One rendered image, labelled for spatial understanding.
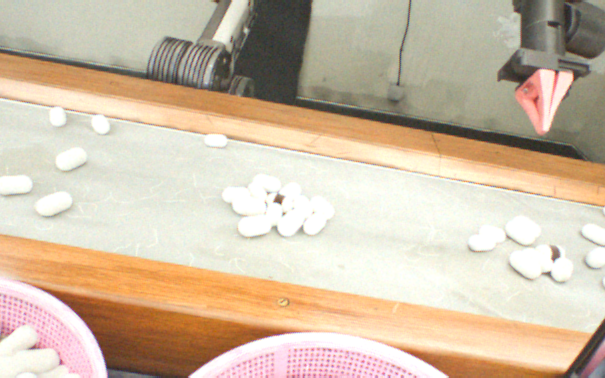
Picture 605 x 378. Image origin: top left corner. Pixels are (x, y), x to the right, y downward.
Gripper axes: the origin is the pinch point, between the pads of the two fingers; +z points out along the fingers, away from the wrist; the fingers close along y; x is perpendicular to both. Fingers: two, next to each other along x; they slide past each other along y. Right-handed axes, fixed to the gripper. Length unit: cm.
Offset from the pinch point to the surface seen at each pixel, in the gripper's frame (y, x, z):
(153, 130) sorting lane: -52, 10, 6
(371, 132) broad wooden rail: -20.4, 12.9, -1.2
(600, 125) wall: 128, 163, -105
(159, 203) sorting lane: -45.5, -1.5, 19.3
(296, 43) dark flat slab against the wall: -41, 155, -114
